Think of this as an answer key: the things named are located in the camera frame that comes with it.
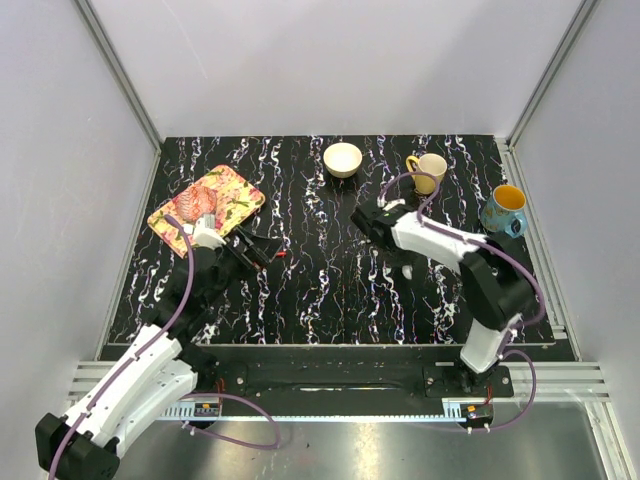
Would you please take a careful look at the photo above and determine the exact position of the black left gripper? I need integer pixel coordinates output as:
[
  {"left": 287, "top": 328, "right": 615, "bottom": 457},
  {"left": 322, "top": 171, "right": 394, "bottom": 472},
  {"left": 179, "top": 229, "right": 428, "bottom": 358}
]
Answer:
[{"left": 203, "top": 225, "right": 283, "bottom": 308}]

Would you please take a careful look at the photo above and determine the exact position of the white remote control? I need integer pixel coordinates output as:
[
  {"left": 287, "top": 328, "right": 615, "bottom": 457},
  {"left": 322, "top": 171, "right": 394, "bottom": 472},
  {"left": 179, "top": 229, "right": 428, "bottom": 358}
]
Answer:
[{"left": 402, "top": 265, "right": 413, "bottom": 280}]

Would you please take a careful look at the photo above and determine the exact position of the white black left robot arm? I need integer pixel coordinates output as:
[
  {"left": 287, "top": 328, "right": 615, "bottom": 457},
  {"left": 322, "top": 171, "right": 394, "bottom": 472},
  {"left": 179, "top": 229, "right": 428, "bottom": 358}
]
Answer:
[{"left": 35, "top": 227, "right": 283, "bottom": 479}]

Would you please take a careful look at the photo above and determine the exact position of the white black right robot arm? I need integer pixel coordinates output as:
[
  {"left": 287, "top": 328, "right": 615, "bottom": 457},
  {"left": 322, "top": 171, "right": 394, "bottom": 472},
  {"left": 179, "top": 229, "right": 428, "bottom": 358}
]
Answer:
[{"left": 351, "top": 201, "right": 546, "bottom": 396}]

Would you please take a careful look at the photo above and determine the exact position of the floral rectangular tray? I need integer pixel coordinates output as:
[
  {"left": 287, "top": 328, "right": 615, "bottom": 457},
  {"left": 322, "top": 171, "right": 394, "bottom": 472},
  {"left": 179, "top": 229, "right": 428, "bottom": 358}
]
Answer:
[{"left": 147, "top": 165, "right": 266, "bottom": 258}]

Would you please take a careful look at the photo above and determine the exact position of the cream ceramic bowl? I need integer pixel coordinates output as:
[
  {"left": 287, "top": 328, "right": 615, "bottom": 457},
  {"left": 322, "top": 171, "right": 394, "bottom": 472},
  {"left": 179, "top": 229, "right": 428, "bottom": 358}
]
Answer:
[{"left": 323, "top": 142, "right": 363, "bottom": 179}]

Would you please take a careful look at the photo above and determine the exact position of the yellow mug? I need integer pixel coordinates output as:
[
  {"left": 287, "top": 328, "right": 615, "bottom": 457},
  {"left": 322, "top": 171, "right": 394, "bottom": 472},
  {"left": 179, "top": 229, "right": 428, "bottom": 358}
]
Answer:
[{"left": 405, "top": 153, "right": 448, "bottom": 195}]

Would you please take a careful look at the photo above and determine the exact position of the pink patterned glass bowl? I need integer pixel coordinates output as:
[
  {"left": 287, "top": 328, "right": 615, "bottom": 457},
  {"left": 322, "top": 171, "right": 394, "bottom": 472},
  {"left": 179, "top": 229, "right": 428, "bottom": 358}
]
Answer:
[{"left": 173, "top": 184, "right": 217, "bottom": 223}]

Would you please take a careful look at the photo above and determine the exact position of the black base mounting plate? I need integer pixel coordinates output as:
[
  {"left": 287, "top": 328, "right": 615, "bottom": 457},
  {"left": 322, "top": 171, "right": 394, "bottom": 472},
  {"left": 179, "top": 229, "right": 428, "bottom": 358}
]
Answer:
[{"left": 205, "top": 345, "right": 514, "bottom": 417}]

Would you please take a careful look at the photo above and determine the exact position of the blue butterfly mug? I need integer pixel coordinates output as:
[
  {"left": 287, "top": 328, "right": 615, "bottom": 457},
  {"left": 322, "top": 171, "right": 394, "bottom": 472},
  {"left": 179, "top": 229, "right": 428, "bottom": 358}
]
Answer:
[{"left": 480, "top": 184, "right": 528, "bottom": 238}]

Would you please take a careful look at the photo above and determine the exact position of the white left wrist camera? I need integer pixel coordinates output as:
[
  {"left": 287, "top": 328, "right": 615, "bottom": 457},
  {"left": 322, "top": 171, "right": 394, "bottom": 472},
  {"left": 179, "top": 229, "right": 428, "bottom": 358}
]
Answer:
[{"left": 183, "top": 213, "right": 226, "bottom": 250}]

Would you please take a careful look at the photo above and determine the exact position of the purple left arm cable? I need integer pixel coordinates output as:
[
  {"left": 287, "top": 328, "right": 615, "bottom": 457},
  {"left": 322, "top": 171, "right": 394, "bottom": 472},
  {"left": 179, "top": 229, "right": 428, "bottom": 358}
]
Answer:
[{"left": 47, "top": 214, "right": 282, "bottom": 480}]

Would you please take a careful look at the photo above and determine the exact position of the aluminium frame post right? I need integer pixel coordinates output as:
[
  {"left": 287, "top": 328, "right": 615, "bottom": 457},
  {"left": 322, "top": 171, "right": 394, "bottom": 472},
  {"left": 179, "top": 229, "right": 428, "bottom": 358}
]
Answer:
[{"left": 505, "top": 0, "right": 600, "bottom": 148}]

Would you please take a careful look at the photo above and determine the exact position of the aluminium frame post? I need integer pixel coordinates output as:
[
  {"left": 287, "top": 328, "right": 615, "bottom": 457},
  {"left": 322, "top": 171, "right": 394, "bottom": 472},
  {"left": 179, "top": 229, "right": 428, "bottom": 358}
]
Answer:
[
  {"left": 72, "top": 0, "right": 163, "bottom": 151},
  {"left": 505, "top": 0, "right": 600, "bottom": 148}
]

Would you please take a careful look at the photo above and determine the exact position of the aluminium frame post left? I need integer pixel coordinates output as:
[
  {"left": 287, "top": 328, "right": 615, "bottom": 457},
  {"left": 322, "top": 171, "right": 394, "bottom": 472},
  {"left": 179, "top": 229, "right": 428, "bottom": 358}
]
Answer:
[{"left": 72, "top": 0, "right": 163, "bottom": 151}]

